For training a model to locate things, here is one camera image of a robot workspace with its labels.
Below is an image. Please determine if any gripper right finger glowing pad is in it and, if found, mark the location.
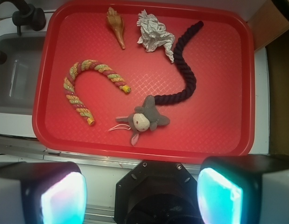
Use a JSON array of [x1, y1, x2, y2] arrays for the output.
[[197, 154, 289, 224]]

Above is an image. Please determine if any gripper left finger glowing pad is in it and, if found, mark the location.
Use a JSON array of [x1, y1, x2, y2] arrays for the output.
[[0, 162, 87, 224]]

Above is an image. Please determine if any orange spiral sea shell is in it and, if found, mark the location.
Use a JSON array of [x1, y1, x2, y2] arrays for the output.
[[106, 7, 126, 49]]

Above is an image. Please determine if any grey sink basin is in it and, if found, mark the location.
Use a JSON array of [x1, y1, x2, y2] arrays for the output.
[[0, 32, 45, 115]]

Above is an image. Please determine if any grey plush mouse toy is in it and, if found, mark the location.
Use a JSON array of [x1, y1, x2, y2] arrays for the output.
[[108, 95, 170, 146]]

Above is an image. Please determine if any red plastic tray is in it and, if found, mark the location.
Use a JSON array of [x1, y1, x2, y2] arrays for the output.
[[33, 0, 255, 162]]

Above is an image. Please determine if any crumpled white paper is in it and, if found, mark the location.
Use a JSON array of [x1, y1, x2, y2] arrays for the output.
[[136, 10, 175, 63]]

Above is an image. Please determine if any black faucet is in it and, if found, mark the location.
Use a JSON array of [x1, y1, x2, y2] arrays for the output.
[[0, 0, 47, 65]]

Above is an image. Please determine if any multicolour twisted rope toy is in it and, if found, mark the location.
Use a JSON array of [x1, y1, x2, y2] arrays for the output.
[[63, 59, 132, 126]]

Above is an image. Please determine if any dark purple thick rope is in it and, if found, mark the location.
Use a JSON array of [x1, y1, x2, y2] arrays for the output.
[[154, 20, 204, 105]]

